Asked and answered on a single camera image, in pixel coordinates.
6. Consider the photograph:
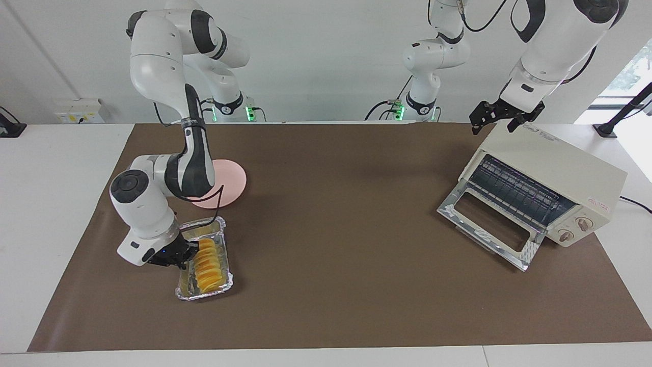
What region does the sliced golden bread loaf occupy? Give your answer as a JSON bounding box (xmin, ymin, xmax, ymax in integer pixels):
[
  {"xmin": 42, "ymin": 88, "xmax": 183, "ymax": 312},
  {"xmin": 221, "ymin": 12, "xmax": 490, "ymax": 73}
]
[{"xmin": 194, "ymin": 239, "xmax": 225, "ymax": 294}]

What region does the aluminium foil tray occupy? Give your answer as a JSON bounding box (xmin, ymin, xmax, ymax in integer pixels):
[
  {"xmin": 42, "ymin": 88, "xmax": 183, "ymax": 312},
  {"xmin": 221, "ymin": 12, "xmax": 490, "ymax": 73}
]
[{"xmin": 175, "ymin": 216, "xmax": 234, "ymax": 301}]

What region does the white toaster oven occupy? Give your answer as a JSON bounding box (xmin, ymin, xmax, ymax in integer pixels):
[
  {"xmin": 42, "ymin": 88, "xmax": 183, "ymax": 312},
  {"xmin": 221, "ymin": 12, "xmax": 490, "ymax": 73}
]
[{"xmin": 437, "ymin": 121, "xmax": 628, "ymax": 272}]

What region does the chrome glass oven door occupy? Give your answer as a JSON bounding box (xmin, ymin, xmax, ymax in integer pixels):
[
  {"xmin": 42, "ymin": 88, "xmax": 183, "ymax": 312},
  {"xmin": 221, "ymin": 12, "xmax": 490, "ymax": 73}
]
[{"xmin": 437, "ymin": 179, "xmax": 547, "ymax": 272}]

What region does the pink round plate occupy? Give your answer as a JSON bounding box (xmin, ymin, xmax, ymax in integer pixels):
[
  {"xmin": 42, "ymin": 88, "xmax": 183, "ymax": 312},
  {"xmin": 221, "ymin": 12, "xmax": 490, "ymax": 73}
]
[{"xmin": 186, "ymin": 159, "xmax": 248, "ymax": 208}]

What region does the brown table mat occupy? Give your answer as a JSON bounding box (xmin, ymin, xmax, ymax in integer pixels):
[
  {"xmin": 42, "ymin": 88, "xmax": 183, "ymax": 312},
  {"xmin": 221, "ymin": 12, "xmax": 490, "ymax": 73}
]
[{"xmin": 28, "ymin": 122, "xmax": 652, "ymax": 352}]

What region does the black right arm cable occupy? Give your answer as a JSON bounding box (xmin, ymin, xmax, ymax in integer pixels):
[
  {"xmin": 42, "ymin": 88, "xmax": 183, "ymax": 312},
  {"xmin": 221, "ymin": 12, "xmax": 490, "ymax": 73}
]
[{"xmin": 153, "ymin": 99, "xmax": 226, "ymax": 228}]

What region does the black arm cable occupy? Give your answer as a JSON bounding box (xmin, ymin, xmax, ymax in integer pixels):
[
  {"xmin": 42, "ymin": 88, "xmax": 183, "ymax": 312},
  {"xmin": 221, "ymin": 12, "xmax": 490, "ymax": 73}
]
[
  {"xmin": 456, "ymin": 0, "xmax": 599, "ymax": 85},
  {"xmin": 153, "ymin": 99, "xmax": 226, "ymax": 228}
]

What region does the metal oven wire rack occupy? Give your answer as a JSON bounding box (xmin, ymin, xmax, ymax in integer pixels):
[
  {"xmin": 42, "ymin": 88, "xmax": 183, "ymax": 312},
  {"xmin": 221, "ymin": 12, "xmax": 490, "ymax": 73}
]
[{"xmin": 469, "ymin": 154, "xmax": 579, "ymax": 228}]

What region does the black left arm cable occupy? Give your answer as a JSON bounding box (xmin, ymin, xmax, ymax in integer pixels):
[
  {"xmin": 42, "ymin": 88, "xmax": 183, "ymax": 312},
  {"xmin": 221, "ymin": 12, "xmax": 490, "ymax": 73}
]
[{"xmin": 456, "ymin": 0, "xmax": 599, "ymax": 85}]

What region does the black camera stand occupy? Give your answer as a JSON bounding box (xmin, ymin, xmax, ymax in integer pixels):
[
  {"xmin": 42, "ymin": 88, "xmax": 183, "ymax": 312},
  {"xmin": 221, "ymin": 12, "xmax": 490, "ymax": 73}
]
[{"xmin": 593, "ymin": 82, "xmax": 652, "ymax": 139}]

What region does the black oven power cable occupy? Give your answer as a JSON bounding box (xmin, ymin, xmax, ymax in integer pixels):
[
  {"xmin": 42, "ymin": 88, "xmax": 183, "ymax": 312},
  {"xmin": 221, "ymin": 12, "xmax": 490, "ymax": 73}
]
[{"xmin": 620, "ymin": 196, "xmax": 652, "ymax": 214}]

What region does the white wall socket box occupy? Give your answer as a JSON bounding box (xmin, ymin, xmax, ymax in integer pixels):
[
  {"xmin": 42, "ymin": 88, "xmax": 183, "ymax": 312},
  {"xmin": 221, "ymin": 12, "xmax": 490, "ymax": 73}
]
[{"xmin": 53, "ymin": 99, "xmax": 105, "ymax": 124}]

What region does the black clamp mount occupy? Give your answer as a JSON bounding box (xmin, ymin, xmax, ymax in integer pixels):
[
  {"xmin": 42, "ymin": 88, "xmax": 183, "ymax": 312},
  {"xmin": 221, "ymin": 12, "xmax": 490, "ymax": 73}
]
[{"xmin": 0, "ymin": 106, "xmax": 27, "ymax": 139}]

